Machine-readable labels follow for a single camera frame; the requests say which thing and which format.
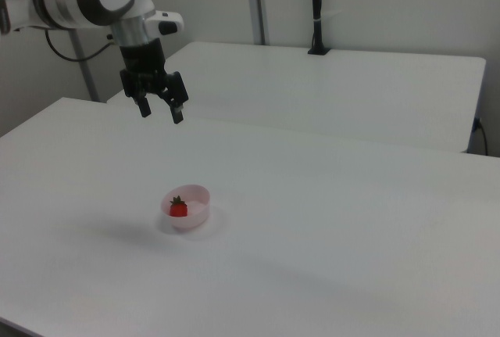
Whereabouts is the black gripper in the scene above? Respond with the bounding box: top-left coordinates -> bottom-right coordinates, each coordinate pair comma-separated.
119,38 -> 190,125

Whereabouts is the red strawberry with green leaves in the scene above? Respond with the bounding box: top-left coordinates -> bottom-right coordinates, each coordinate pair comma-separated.
169,195 -> 189,218

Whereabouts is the pale pink plastic bowl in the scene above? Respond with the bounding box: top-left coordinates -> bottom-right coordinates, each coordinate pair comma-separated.
159,183 -> 212,231

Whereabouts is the white side table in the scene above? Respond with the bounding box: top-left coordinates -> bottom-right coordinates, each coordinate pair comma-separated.
105,41 -> 488,154

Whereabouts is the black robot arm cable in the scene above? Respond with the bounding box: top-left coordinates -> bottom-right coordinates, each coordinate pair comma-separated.
45,29 -> 115,63

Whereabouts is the grey metal frame post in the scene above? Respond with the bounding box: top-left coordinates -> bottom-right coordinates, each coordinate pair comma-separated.
245,0 -> 271,45

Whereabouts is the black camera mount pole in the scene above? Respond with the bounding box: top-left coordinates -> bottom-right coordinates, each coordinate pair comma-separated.
307,0 -> 331,56

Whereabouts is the black cable beside side table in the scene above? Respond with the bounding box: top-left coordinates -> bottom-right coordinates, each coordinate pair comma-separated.
473,117 -> 490,156

